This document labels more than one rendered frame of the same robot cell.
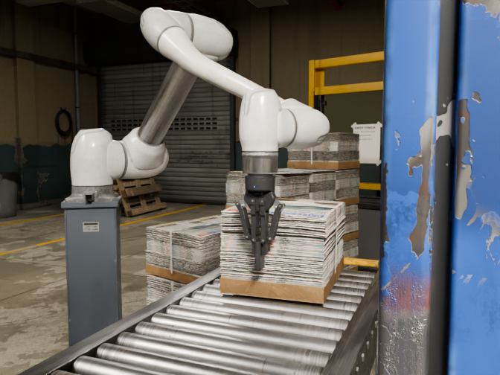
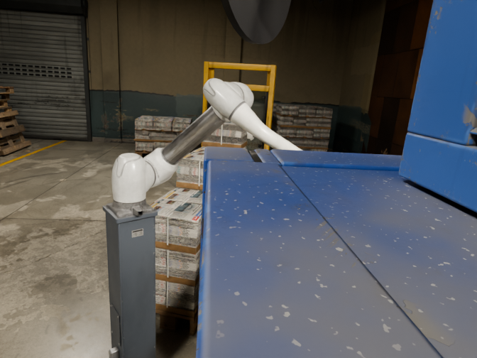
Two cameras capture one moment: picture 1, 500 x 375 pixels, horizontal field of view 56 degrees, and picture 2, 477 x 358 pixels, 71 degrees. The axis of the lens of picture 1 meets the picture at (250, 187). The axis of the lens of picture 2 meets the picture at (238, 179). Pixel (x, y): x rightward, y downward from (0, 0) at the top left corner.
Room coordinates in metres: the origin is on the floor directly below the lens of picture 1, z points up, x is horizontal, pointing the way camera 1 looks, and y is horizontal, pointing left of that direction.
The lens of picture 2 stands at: (0.23, 0.87, 1.62)
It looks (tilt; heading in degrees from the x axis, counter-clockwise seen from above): 15 degrees down; 332
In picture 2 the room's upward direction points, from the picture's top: 4 degrees clockwise
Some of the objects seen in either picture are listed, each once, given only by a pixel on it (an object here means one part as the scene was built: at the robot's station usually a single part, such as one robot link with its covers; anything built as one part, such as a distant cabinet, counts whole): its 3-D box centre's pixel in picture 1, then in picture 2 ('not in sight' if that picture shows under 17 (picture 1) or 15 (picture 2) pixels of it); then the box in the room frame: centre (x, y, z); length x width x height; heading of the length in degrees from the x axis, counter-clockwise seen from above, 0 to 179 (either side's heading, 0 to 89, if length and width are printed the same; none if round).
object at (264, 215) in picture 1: (264, 220); not in sight; (1.18, -0.04, 1.02); 0.04 x 0.01 x 0.11; 158
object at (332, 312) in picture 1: (268, 309); not in sight; (1.22, -0.05, 0.77); 0.47 x 0.05 x 0.05; 68
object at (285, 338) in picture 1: (239, 336); not in sight; (1.04, 0.02, 0.77); 0.47 x 0.05 x 0.05; 68
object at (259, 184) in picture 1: (260, 193); not in sight; (1.18, -0.03, 1.09); 0.08 x 0.07 x 0.09; 68
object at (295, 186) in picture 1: (267, 193); (204, 171); (2.64, -0.10, 0.95); 0.38 x 0.29 x 0.23; 51
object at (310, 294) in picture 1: (277, 282); not in sight; (1.29, -0.08, 0.83); 0.29 x 0.16 x 0.04; 71
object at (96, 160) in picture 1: (94, 156); (130, 175); (1.85, 0.61, 1.17); 0.18 x 0.16 x 0.22; 132
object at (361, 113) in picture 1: (356, 137); (236, 119); (3.45, -0.77, 1.27); 0.57 x 0.01 x 0.65; 50
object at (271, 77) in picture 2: not in sight; (264, 150); (3.22, -1.01, 0.97); 0.09 x 0.09 x 1.75; 50
